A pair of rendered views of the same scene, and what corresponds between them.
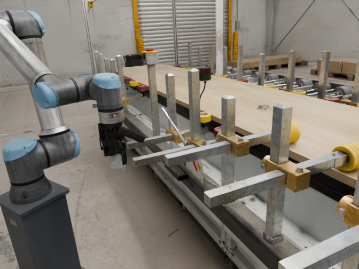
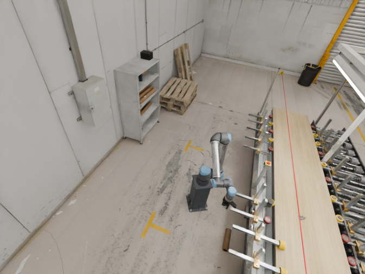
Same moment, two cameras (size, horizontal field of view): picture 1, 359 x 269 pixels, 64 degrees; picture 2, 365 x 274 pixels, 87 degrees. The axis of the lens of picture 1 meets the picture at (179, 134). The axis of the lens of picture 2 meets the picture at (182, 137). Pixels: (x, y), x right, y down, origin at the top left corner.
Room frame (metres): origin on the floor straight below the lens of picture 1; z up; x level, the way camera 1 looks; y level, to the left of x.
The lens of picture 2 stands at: (-0.31, -0.06, 2.91)
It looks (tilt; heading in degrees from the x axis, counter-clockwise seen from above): 41 degrees down; 39
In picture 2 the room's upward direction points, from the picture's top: 7 degrees clockwise
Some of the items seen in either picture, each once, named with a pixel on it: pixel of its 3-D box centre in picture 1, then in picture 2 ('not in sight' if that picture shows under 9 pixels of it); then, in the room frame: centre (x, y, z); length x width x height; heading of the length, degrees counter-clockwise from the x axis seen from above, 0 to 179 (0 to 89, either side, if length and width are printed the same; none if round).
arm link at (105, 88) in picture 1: (108, 92); (231, 193); (1.01, 0.24, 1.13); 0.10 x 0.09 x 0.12; 45
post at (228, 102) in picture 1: (227, 159); (255, 234); (0.96, -0.17, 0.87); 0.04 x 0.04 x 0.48; 24
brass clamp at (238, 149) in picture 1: (231, 142); (257, 234); (0.94, -0.18, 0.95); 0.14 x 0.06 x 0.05; 24
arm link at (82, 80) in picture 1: (88, 87); (228, 184); (1.08, 0.33, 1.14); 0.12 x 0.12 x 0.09; 45
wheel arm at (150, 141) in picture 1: (169, 137); (252, 199); (1.36, 0.05, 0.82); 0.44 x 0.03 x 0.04; 114
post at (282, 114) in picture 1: (276, 183); (254, 259); (0.73, -0.27, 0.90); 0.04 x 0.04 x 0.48; 24
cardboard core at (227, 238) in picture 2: not in sight; (227, 239); (1.11, 0.05, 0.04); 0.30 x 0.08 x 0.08; 24
